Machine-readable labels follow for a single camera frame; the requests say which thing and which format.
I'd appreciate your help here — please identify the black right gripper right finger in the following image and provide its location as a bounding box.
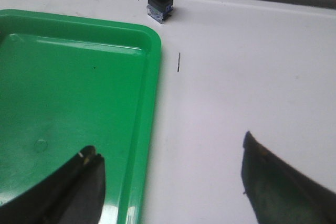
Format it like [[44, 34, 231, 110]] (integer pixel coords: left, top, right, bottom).
[[241, 132, 335, 223]]

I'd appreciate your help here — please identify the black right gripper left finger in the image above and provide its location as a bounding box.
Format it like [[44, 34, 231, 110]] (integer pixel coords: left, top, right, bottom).
[[1, 145, 106, 223]]

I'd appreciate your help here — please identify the green plastic tray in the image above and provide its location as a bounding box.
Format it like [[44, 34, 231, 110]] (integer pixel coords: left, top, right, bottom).
[[1, 9, 161, 223]]

